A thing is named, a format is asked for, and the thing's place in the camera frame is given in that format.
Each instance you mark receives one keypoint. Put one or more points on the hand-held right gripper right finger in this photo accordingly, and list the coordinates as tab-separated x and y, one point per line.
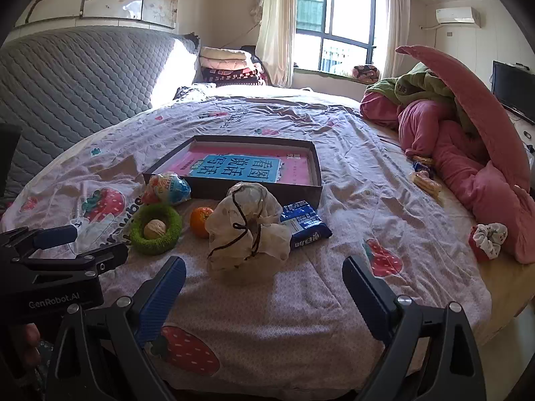
368	300

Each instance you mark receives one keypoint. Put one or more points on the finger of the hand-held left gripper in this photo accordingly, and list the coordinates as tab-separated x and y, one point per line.
94	261
54	237

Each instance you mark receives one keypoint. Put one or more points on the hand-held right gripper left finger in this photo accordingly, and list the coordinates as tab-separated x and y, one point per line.
161	296

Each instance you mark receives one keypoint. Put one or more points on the walnut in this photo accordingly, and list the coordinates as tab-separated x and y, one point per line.
155	229

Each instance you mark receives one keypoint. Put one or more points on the mandarin orange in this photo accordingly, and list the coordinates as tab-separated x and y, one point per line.
200	221

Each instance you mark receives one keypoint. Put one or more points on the blue cookie packet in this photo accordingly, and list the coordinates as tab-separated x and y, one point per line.
309	225

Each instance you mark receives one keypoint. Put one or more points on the blue white snack bag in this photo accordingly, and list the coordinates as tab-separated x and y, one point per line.
167	188

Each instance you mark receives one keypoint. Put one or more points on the shallow brown cardboard box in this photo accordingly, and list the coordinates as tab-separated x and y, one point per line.
209	190

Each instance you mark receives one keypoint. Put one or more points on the person's left hand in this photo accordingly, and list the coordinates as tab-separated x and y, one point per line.
29	342

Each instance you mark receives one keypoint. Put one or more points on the strawberry print bed sheet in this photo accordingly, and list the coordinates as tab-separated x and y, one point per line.
334	280

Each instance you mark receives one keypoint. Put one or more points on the yellow wrapped snack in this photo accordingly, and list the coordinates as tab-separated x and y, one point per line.
426	182
424	160

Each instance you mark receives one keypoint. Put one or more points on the red white floral cloth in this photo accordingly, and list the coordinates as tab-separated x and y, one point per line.
487	240

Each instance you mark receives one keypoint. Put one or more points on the small blue wrapped snack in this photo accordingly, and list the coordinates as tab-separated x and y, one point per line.
418	166

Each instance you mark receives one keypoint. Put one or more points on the grey quilted headboard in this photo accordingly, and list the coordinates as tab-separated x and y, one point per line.
62	92

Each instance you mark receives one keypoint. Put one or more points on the pink book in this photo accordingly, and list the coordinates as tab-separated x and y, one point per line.
292	171

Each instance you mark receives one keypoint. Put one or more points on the pink quilt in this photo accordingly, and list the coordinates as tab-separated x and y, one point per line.
480	183

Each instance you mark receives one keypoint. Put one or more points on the dark patterned cloth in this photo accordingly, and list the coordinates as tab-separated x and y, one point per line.
190	91

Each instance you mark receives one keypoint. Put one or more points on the green blanket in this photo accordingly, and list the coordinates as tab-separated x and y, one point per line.
418	83

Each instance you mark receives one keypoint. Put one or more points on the patterned window sill cushion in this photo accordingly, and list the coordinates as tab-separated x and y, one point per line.
365	73

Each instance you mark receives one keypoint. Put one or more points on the stack of folded blankets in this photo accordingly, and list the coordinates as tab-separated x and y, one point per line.
228	67

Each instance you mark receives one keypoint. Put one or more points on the black television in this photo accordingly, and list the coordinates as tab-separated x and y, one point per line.
512	85

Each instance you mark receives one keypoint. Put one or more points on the sheer white curtain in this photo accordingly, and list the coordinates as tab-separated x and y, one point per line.
397	29

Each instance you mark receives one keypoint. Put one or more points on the dark framed window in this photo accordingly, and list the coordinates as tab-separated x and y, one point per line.
347	16

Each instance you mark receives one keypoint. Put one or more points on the cream curtain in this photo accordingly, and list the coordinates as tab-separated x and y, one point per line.
276	25

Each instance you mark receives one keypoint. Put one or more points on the white air conditioner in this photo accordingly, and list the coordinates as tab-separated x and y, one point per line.
457	16

